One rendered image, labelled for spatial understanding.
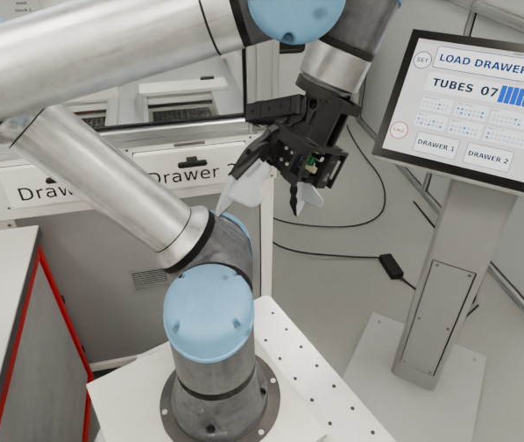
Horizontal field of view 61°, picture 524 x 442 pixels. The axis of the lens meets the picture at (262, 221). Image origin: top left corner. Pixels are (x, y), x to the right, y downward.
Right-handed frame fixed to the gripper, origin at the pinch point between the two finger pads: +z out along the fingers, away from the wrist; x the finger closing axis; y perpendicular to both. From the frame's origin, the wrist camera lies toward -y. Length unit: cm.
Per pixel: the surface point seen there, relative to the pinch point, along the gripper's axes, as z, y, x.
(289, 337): 28.4, 1.7, 21.7
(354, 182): 48, -106, 183
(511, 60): -34, -8, 63
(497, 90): -28, -6, 61
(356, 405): 27.0, 19.7, 21.9
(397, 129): -12, -18, 52
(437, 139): -14, -9, 55
